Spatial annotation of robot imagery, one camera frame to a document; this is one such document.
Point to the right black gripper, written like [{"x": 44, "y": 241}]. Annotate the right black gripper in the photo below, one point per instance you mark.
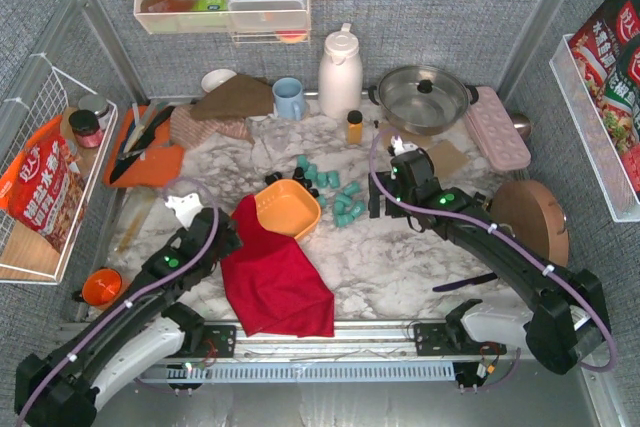
[{"x": 382, "y": 195}]

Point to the orange plastic storage basket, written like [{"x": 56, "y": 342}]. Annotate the orange plastic storage basket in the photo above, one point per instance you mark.
[{"x": 286, "y": 207}]

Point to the red cloth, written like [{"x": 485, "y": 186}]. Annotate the red cloth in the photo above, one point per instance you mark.
[{"x": 270, "y": 283}]

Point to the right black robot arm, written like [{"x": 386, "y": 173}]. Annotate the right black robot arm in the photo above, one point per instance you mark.
[{"x": 564, "y": 321}]

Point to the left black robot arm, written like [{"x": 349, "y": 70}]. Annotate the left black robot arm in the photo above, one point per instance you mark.
[{"x": 144, "y": 325}]

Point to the teal coffee capsule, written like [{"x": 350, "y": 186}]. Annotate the teal coffee capsule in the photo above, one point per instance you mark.
[
  {"x": 328, "y": 179},
  {"x": 351, "y": 189},
  {"x": 358, "y": 208},
  {"x": 304, "y": 164},
  {"x": 342, "y": 220}
]

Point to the brown cork coaster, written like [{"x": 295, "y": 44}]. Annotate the brown cork coaster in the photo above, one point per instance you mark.
[
  {"x": 388, "y": 131},
  {"x": 447, "y": 159}
]

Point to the small orange juice bottle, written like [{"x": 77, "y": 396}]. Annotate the small orange juice bottle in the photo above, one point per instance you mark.
[{"x": 354, "y": 127}]

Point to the stainless steel pot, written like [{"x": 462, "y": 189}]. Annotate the stainless steel pot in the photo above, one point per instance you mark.
[{"x": 422, "y": 100}]

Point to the pink egg tray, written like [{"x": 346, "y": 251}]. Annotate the pink egg tray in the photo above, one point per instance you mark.
[{"x": 492, "y": 130}]

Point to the white thermos jug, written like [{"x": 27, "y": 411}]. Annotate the white thermos jug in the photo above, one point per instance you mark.
[{"x": 340, "y": 78}]

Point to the light blue mug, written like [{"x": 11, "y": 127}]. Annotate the light blue mug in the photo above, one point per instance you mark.
[{"x": 289, "y": 99}]

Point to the round wooden board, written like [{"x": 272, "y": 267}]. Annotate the round wooden board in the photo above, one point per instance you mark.
[{"x": 535, "y": 217}]

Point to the white small bowl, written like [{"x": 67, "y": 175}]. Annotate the white small bowl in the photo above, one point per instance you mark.
[{"x": 216, "y": 78}]

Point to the striped pink cloth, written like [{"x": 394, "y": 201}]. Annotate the striped pink cloth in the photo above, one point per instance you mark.
[{"x": 190, "y": 133}]

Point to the clear plastic food containers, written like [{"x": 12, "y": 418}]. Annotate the clear plastic food containers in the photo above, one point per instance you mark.
[{"x": 267, "y": 15}]

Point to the orange plastic tray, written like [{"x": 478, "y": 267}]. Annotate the orange plastic tray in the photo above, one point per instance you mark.
[{"x": 162, "y": 162}]

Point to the red seasoning bag right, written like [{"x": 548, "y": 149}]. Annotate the red seasoning bag right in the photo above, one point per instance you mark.
[{"x": 606, "y": 52}]

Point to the black kitchen knife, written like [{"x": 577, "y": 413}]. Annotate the black kitchen knife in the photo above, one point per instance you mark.
[{"x": 126, "y": 158}]

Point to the silver lid jar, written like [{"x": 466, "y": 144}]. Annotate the silver lid jar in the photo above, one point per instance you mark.
[{"x": 95, "y": 103}]

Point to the orange plastic cup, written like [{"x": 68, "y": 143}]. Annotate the orange plastic cup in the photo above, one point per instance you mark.
[{"x": 101, "y": 289}]

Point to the dark lid glass jar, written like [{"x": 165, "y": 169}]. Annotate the dark lid glass jar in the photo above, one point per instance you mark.
[{"x": 86, "y": 128}]

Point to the red snack bag left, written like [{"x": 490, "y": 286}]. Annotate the red snack bag left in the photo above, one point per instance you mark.
[{"x": 40, "y": 189}]

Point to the purple handled knife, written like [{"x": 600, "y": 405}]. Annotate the purple handled knife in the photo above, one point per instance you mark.
[{"x": 477, "y": 280}]

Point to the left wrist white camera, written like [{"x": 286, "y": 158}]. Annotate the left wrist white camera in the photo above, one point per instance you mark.
[{"x": 185, "y": 208}]

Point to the white wire basket right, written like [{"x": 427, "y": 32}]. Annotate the white wire basket right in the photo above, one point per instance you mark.
[{"x": 616, "y": 188}]

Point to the white wire rack left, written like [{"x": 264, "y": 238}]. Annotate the white wire rack left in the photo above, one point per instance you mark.
[{"x": 26, "y": 257}]

